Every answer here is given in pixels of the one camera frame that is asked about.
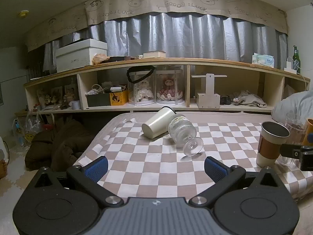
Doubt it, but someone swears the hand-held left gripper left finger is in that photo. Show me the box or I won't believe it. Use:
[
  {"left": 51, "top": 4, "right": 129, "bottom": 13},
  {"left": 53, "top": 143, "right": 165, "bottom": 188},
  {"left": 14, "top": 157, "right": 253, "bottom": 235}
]
[{"left": 31, "top": 156, "right": 124, "bottom": 207}]

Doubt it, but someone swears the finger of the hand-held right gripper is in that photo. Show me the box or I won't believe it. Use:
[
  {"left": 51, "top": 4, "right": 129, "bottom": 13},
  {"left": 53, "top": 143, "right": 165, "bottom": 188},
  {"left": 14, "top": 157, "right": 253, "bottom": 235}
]
[{"left": 279, "top": 143, "right": 313, "bottom": 158}]

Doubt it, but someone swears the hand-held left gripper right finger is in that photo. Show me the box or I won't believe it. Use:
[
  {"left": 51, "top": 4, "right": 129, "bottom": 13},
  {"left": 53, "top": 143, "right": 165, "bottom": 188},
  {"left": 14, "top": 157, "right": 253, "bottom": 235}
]
[{"left": 191, "top": 157, "right": 284, "bottom": 207}]

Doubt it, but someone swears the cream paper cup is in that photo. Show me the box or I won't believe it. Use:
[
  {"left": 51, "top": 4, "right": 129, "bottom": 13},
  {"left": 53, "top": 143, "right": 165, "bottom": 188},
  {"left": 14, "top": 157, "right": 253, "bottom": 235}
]
[{"left": 141, "top": 106, "right": 177, "bottom": 139}]

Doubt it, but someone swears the paper cup with brown sleeve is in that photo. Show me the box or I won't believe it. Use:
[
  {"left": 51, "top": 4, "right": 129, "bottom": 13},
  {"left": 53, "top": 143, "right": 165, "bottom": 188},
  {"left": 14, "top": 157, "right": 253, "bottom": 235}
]
[{"left": 256, "top": 121, "right": 290, "bottom": 167}]

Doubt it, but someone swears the orange cup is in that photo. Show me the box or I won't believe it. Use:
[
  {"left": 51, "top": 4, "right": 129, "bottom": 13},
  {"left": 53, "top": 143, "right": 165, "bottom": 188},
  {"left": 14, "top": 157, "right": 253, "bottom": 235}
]
[{"left": 303, "top": 118, "right": 313, "bottom": 147}]

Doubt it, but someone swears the clear drinking glass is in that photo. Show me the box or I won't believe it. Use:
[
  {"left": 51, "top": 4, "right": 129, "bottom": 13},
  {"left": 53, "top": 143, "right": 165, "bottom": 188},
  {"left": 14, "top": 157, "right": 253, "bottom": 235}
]
[{"left": 277, "top": 113, "right": 309, "bottom": 166}]

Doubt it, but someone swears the brown quilt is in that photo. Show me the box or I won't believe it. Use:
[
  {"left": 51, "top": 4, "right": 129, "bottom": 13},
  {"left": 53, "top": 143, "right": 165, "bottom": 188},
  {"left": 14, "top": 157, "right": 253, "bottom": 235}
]
[{"left": 24, "top": 119, "right": 98, "bottom": 172}]

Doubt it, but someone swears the grey pillow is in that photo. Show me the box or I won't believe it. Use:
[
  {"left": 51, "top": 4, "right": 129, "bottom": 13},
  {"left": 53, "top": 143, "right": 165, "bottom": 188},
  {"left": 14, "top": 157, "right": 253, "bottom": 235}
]
[{"left": 271, "top": 91, "right": 313, "bottom": 128}]

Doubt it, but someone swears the clear glass goblet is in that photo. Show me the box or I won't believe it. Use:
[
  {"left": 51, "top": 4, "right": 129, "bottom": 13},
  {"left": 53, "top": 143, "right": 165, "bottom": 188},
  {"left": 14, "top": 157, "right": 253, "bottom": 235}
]
[{"left": 168, "top": 114, "right": 204, "bottom": 157}]

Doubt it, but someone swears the checkered brown white blanket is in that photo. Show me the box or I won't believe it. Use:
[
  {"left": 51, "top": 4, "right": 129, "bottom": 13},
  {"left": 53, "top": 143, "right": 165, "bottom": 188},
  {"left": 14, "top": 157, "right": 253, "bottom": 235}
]
[{"left": 73, "top": 112, "right": 313, "bottom": 201}]

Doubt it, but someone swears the beige crumpled cloth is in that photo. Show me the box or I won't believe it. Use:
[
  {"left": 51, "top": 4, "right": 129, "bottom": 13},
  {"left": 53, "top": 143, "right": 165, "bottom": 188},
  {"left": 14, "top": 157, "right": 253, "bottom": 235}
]
[{"left": 232, "top": 90, "right": 268, "bottom": 108}]

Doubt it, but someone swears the dark green box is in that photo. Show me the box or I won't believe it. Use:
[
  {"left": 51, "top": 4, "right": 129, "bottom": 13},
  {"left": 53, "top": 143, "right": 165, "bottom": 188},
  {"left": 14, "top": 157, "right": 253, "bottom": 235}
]
[{"left": 86, "top": 92, "right": 111, "bottom": 108}]

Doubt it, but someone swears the wooden stand with box base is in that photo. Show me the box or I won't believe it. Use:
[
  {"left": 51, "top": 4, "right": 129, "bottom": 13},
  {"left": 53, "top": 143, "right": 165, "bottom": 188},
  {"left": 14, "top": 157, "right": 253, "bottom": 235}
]
[{"left": 191, "top": 73, "right": 228, "bottom": 109}]

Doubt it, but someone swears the yellow box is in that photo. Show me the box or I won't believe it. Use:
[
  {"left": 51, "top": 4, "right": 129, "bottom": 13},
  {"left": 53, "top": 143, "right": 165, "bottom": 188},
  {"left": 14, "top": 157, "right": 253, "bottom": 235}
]
[{"left": 109, "top": 90, "right": 129, "bottom": 106}]

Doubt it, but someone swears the clear plastic bag with smiley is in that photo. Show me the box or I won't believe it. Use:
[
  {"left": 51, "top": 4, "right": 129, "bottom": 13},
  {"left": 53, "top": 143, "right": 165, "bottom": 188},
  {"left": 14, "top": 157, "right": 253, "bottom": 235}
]
[{"left": 24, "top": 111, "right": 46, "bottom": 144}]

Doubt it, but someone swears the white charger block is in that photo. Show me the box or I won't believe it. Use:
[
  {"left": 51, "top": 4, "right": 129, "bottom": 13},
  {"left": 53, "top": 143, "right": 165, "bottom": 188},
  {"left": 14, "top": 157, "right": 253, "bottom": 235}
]
[{"left": 284, "top": 61, "right": 298, "bottom": 74}]

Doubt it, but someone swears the white-dressed doll in clear case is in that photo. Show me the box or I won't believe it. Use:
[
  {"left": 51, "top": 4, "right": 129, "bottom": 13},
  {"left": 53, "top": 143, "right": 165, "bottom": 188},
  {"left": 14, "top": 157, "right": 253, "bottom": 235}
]
[{"left": 127, "top": 65, "right": 157, "bottom": 106}]

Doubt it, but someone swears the green glass bottle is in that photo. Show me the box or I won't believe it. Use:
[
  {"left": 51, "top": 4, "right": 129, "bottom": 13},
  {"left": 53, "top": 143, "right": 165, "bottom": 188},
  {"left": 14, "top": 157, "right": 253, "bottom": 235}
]
[{"left": 292, "top": 45, "right": 301, "bottom": 75}]

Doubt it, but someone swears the pink-dressed doll in clear case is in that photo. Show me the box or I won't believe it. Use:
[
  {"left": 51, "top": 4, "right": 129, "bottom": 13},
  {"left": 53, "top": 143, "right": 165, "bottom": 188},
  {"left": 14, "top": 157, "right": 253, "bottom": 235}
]
[{"left": 155, "top": 66, "right": 185, "bottom": 105}]

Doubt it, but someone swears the person's foot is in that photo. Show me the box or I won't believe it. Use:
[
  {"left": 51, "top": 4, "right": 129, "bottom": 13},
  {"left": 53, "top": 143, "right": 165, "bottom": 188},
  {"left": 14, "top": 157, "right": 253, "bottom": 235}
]
[{"left": 0, "top": 159, "right": 8, "bottom": 180}]

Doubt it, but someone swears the tissue pack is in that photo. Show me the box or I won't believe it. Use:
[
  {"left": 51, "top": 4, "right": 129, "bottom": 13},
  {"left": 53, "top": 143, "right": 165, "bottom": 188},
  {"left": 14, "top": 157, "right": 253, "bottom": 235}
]
[{"left": 252, "top": 52, "right": 275, "bottom": 67}]

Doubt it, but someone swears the wooden shelf unit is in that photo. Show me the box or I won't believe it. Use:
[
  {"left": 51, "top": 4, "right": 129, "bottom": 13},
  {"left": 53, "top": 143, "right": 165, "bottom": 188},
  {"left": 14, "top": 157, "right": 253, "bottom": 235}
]
[{"left": 24, "top": 58, "right": 311, "bottom": 115}]

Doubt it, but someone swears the brown plastic bag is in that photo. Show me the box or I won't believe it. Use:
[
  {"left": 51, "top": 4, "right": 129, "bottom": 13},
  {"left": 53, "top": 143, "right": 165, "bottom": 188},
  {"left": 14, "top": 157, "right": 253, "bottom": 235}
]
[{"left": 92, "top": 53, "right": 111, "bottom": 65}]

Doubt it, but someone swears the white cardboard box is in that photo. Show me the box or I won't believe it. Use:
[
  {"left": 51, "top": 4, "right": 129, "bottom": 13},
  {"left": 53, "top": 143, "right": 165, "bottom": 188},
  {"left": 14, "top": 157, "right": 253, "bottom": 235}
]
[{"left": 55, "top": 38, "right": 108, "bottom": 73}]

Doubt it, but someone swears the grey curtain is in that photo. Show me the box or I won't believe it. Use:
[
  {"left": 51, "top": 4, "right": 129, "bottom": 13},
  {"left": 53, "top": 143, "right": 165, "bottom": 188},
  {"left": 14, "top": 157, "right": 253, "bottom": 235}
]
[{"left": 43, "top": 12, "right": 289, "bottom": 72}]

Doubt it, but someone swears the beige printed valance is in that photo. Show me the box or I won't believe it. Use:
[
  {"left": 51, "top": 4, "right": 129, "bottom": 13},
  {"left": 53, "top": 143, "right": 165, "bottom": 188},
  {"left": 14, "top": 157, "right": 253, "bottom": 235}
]
[{"left": 24, "top": 0, "right": 289, "bottom": 53}]

